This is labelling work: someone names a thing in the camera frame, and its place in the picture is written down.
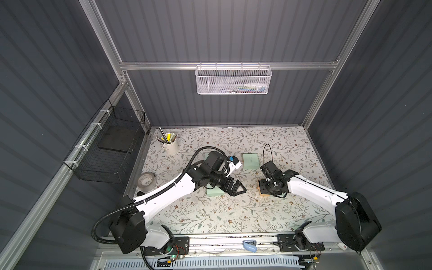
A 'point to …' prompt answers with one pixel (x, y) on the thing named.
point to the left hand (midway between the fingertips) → (241, 190)
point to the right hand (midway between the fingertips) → (265, 189)
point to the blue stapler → (250, 245)
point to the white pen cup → (171, 143)
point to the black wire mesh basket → (102, 153)
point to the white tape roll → (146, 181)
